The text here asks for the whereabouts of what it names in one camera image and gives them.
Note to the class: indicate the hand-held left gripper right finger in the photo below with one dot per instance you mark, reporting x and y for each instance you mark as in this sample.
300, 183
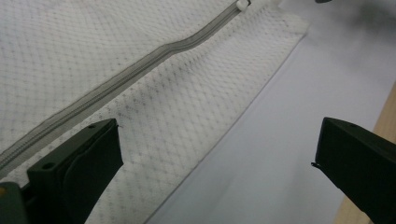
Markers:
361, 168

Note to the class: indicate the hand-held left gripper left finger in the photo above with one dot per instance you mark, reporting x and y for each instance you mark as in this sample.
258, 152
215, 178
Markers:
74, 174

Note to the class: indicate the white cloth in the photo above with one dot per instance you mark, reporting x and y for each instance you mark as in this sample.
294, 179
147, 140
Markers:
186, 99

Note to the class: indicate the light wooden table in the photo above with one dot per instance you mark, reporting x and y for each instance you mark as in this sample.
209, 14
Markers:
387, 124

